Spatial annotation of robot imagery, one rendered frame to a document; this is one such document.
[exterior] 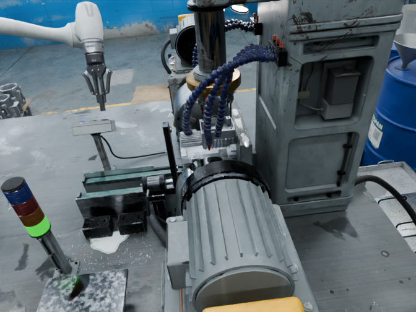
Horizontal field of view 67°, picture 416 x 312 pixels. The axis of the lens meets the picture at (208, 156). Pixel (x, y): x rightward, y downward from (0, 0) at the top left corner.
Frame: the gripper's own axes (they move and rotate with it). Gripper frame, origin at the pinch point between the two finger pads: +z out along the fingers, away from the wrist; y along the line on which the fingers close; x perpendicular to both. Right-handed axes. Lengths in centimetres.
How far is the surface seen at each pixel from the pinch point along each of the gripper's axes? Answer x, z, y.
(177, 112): -6.6, 7.6, 32.5
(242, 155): -39, 24, 54
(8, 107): 164, -14, -131
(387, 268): -49, 65, 96
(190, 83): -41, -1, 39
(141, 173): -12.1, 31.0, 14.9
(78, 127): -3.5, 9.6, -10.4
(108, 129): -3.6, 11.5, 2.1
